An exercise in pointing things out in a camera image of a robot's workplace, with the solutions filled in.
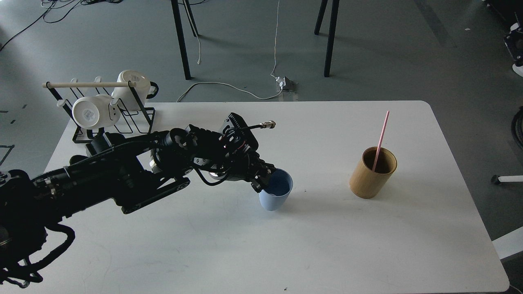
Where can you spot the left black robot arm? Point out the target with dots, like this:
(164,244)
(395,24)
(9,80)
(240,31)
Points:
(134,172)

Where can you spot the white power plug adapter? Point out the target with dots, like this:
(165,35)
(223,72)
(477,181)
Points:
(285,84)

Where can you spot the white mug front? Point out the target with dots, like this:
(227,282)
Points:
(94,112)

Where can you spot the black table leg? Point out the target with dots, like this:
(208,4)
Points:
(180,35)
(331,32)

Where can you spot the black table leg left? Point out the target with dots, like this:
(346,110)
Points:
(180,35)

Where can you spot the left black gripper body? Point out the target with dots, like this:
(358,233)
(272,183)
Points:
(230,153)

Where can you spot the bamboo wooden cup holder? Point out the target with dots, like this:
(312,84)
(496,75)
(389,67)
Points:
(367,180)

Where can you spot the white mug rear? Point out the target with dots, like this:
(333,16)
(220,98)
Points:
(144,88)

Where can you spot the white mug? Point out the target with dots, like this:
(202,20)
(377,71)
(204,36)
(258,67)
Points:
(94,112)
(144,88)

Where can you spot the black table leg right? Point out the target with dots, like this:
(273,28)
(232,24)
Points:
(331,32)

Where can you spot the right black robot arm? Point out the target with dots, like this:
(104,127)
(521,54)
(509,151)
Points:
(514,43)

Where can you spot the black wire mug rack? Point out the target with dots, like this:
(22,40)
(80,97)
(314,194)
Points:
(130,122)

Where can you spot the blue plastic cup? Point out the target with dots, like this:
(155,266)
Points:
(278,190)

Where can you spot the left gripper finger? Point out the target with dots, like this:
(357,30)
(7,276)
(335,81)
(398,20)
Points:
(258,183)
(265,169)

